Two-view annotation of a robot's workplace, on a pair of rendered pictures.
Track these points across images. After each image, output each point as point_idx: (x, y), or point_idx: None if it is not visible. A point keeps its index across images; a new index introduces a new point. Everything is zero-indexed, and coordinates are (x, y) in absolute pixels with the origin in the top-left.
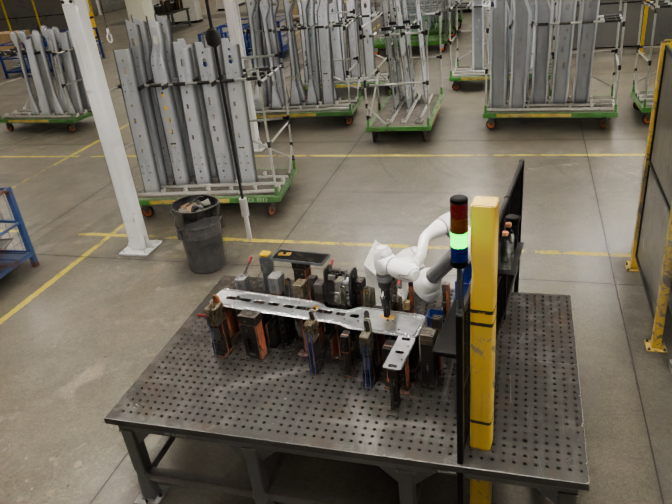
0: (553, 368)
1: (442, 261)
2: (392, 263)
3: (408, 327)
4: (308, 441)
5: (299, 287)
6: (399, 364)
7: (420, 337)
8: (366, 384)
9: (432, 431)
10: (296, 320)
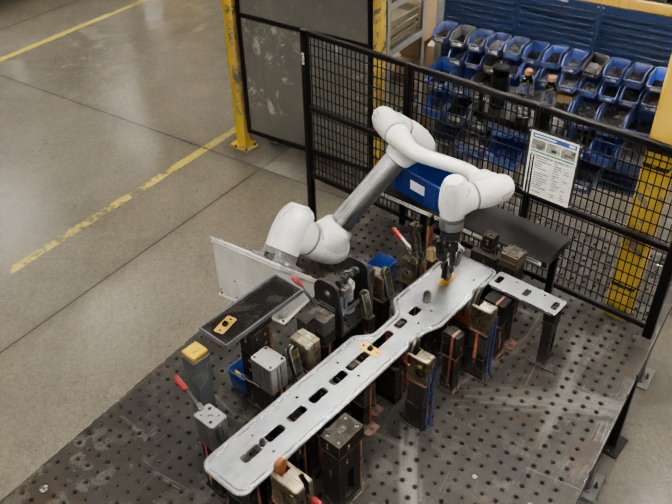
0: None
1: (377, 187)
2: (486, 188)
3: (473, 270)
4: (582, 467)
5: (317, 342)
6: (554, 299)
7: (517, 262)
8: (483, 374)
9: (592, 342)
10: None
